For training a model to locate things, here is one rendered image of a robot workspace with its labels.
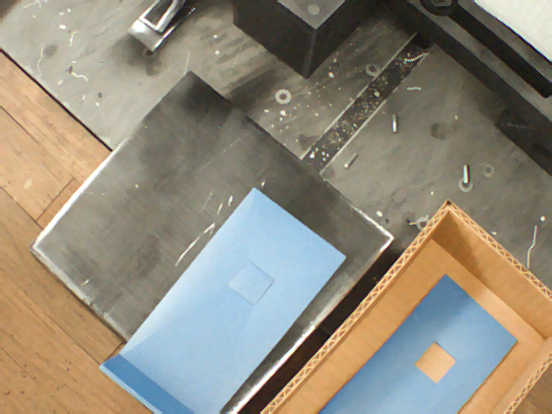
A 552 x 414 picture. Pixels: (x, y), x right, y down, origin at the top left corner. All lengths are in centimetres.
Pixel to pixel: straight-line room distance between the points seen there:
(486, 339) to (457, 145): 14
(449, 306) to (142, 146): 22
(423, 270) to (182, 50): 22
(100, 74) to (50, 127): 5
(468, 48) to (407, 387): 22
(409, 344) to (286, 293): 9
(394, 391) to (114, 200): 21
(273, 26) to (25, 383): 29
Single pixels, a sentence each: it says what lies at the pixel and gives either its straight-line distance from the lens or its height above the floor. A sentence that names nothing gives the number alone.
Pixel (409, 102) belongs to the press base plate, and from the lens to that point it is 81.
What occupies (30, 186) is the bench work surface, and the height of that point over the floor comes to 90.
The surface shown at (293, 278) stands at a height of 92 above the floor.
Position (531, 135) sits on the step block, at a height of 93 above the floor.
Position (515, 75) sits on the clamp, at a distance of 75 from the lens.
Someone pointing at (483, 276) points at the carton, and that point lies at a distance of 76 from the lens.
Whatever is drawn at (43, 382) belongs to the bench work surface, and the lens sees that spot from 76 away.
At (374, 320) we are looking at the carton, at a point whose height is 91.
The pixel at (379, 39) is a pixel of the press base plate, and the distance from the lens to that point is 82.
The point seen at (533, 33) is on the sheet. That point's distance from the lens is 80.
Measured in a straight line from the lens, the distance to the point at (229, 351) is 73.
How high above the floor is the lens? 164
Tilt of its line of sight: 73 degrees down
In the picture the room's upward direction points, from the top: 9 degrees clockwise
